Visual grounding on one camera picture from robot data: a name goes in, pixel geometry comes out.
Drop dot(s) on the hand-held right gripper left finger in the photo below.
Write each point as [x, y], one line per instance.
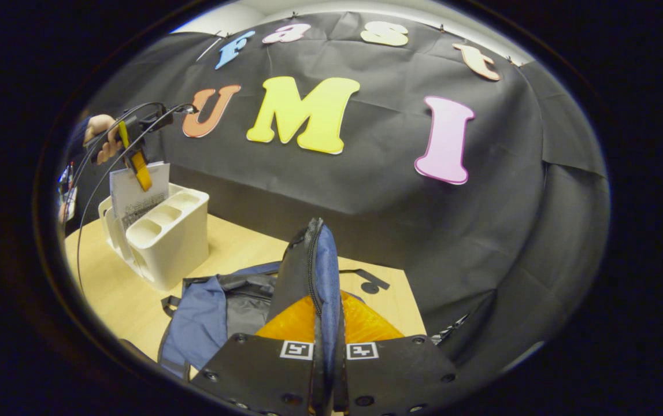
[262, 375]

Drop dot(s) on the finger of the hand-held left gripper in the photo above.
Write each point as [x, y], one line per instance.
[141, 173]

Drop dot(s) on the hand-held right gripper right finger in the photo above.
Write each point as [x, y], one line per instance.
[395, 375]

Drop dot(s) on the white cover book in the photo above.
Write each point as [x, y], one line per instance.
[158, 185]

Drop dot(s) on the blue schoolbag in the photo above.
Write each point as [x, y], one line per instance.
[198, 323]

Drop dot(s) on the white plastic bookshelf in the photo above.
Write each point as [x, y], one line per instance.
[175, 248]

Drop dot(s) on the lit screen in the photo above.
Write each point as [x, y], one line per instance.
[65, 179]

